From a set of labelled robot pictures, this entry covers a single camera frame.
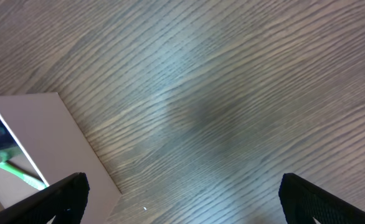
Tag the green toothbrush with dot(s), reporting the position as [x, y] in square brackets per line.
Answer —
[30, 180]

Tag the white cardboard box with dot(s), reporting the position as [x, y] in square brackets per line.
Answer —
[55, 146]

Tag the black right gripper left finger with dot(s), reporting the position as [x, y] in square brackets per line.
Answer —
[63, 202]

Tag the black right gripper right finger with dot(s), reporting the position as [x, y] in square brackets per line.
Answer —
[304, 202]

